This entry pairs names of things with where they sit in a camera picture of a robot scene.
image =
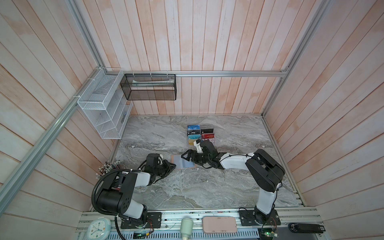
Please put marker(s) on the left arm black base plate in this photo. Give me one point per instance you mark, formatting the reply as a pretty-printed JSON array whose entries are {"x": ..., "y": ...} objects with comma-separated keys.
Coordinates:
[{"x": 146, "y": 221}]

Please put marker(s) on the white wire mesh shelf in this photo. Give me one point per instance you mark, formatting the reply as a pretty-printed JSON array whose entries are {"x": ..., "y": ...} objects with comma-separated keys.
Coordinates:
[{"x": 105, "y": 104}]

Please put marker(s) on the bundle of coloured pens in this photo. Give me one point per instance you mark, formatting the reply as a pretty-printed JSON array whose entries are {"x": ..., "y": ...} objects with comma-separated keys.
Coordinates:
[{"x": 107, "y": 167}]

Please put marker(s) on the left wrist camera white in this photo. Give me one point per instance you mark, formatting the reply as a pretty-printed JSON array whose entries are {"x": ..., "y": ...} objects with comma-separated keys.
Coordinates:
[{"x": 160, "y": 159}]

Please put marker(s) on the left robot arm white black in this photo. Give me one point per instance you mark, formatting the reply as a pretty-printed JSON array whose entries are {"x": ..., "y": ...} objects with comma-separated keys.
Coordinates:
[{"x": 113, "y": 193}]

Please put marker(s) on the black credit card left column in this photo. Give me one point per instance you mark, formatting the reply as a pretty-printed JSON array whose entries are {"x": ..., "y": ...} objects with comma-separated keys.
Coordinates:
[{"x": 193, "y": 132}]

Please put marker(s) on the black mesh basket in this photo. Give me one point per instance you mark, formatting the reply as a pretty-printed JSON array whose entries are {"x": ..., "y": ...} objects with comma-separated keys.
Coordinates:
[{"x": 149, "y": 87}]

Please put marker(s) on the black credit card right column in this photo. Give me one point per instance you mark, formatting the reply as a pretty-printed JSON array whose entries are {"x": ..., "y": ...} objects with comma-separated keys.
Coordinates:
[{"x": 207, "y": 131}]

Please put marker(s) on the gold credit card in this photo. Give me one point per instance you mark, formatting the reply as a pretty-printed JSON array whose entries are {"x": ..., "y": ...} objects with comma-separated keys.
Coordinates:
[{"x": 192, "y": 141}]

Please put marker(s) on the red credit card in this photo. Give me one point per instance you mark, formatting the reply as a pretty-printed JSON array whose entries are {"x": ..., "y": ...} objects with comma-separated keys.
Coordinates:
[{"x": 208, "y": 136}]

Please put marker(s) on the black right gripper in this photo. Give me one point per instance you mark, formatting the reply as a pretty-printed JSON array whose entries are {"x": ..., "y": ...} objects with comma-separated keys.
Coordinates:
[{"x": 190, "y": 151}]

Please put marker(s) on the white light bulb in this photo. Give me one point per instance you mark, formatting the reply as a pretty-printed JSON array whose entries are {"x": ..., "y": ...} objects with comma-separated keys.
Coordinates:
[{"x": 186, "y": 229}]

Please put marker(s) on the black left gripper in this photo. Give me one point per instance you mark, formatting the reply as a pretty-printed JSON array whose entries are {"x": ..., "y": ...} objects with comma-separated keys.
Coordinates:
[{"x": 167, "y": 165}]

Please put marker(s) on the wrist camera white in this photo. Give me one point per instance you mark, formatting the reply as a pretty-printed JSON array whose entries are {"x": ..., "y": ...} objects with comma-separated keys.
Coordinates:
[
  {"x": 197, "y": 144},
  {"x": 160, "y": 159}
]

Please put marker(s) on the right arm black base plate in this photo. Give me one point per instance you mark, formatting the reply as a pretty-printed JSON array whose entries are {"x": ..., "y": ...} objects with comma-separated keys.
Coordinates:
[{"x": 257, "y": 218}]

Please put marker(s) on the pink rectangular case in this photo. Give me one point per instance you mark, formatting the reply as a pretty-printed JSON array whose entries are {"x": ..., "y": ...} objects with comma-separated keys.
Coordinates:
[{"x": 219, "y": 225}]

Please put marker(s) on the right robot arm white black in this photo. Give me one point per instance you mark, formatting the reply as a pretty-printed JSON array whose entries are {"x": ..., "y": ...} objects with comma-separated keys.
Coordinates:
[{"x": 266, "y": 171}]

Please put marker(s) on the black credit card column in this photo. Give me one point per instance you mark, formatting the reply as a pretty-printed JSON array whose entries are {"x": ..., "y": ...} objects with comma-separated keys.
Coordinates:
[
  {"x": 207, "y": 131},
  {"x": 193, "y": 132}
]

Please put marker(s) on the black stapler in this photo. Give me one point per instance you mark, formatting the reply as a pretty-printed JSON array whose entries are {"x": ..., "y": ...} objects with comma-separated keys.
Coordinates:
[{"x": 306, "y": 228}]

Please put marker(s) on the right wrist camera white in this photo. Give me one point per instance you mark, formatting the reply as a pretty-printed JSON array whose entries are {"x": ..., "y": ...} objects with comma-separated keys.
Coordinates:
[{"x": 197, "y": 144}]

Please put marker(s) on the white analog clock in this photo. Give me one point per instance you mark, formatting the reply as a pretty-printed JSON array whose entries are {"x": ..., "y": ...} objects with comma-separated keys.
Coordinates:
[{"x": 99, "y": 229}]

